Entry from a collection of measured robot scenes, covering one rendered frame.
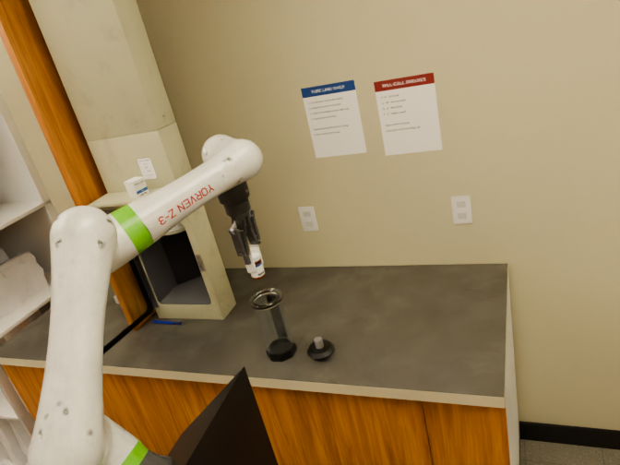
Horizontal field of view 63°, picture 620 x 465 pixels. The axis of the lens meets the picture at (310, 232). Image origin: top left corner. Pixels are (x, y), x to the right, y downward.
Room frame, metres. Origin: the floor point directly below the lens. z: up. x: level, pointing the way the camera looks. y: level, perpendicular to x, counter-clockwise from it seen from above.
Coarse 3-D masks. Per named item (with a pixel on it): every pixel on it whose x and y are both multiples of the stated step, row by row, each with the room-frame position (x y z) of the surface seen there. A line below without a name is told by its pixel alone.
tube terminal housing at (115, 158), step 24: (96, 144) 1.85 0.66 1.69; (120, 144) 1.81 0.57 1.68; (144, 144) 1.76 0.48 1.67; (168, 144) 1.76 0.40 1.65; (120, 168) 1.82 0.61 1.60; (168, 168) 1.74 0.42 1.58; (192, 216) 1.75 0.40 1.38; (192, 240) 1.74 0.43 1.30; (216, 264) 1.79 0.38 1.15; (216, 288) 1.75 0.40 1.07; (168, 312) 1.84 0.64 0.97; (192, 312) 1.79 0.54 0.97; (216, 312) 1.74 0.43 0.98
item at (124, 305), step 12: (120, 276) 1.78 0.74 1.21; (132, 276) 1.82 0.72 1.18; (120, 288) 1.76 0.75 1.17; (132, 288) 1.80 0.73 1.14; (108, 300) 1.71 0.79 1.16; (120, 300) 1.74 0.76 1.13; (132, 300) 1.78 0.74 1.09; (144, 300) 1.83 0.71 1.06; (108, 312) 1.69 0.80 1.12; (120, 312) 1.73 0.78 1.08; (132, 312) 1.77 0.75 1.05; (144, 312) 1.81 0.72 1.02; (108, 324) 1.67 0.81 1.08; (120, 324) 1.71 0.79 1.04; (108, 336) 1.65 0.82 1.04
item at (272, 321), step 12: (252, 300) 1.43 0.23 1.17; (264, 300) 1.47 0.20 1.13; (276, 300) 1.40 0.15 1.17; (264, 312) 1.39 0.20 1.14; (276, 312) 1.39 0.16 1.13; (264, 324) 1.39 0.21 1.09; (276, 324) 1.39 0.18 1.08; (264, 336) 1.41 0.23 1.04; (276, 336) 1.39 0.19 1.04; (288, 336) 1.41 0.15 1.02; (276, 348) 1.39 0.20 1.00; (288, 348) 1.40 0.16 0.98
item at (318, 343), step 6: (312, 342) 1.40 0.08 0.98; (318, 342) 1.36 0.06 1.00; (324, 342) 1.38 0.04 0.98; (330, 342) 1.38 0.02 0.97; (312, 348) 1.37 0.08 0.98; (318, 348) 1.36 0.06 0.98; (324, 348) 1.35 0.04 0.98; (330, 348) 1.35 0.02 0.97; (312, 354) 1.34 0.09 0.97; (318, 354) 1.33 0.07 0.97; (324, 354) 1.33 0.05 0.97; (330, 354) 1.35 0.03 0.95; (318, 360) 1.34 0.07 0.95; (324, 360) 1.34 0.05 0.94
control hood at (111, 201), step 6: (120, 192) 1.83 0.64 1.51; (126, 192) 1.81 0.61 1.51; (150, 192) 1.74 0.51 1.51; (102, 198) 1.81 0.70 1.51; (108, 198) 1.79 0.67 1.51; (114, 198) 1.77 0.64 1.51; (120, 198) 1.75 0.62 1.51; (126, 198) 1.73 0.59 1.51; (132, 198) 1.71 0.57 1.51; (90, 204) 1.77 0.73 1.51; (96, 204) 1.75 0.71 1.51; (102, 204) 1.74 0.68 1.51; (108, 204) 1.73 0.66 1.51; (114, 204) 1.71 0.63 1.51; (120, 204) 1.70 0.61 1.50; (126, 204) 1.69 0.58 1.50
